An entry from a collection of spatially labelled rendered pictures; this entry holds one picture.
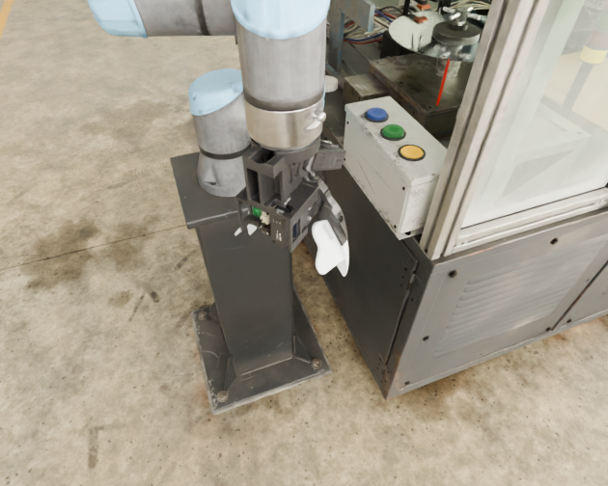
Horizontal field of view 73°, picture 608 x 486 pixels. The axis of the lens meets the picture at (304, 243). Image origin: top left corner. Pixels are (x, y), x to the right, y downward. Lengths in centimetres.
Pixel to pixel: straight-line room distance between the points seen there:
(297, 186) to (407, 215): 37
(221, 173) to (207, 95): 17
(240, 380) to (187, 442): 24
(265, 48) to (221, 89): 47
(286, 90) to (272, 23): 5
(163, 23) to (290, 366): 120
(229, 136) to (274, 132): 47
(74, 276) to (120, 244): 22
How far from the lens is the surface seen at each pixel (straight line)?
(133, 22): 48
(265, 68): 36
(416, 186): 75
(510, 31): 59
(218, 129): 85
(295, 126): 38
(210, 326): 159
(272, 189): 44
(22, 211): 240
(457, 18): 118
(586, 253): 125
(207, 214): 89
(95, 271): 193
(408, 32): 118
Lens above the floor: 133
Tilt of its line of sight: 47 degrees down
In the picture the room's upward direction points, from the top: straight up
